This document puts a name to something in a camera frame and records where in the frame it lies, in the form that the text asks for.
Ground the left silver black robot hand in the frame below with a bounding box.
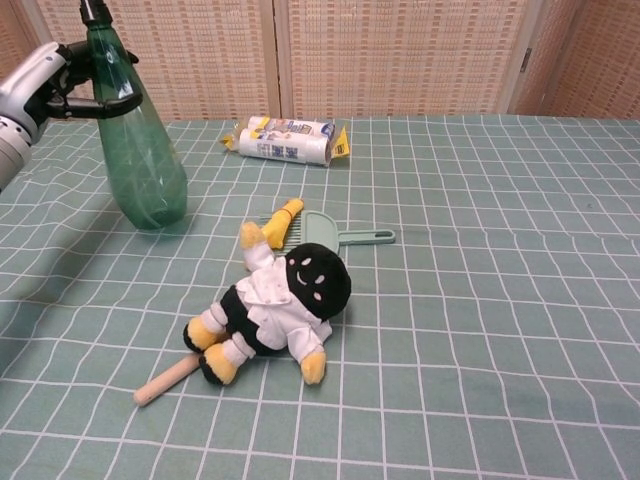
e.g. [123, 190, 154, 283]
[0, 41, 145, 144]

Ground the green transparent spray bottle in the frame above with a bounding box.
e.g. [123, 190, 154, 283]
[79, 0, 189, 231]

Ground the pack of white bag rolls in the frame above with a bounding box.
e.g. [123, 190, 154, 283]
[220, 115, 351, 167]

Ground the wooden stick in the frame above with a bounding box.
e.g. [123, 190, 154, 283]
[133, 355, 202, 407]

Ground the light green comb scoop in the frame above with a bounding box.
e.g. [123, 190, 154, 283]
[257, 210, 397, 251]

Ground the black plush doll white coat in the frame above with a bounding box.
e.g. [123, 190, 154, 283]
[182, 222, 353, 387]

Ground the bamboo folding screen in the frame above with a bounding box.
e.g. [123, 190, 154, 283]
[0, 0, 640, 124]

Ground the green checked tablecloth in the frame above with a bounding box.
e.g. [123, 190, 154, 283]
[0, 114, 640, 480]

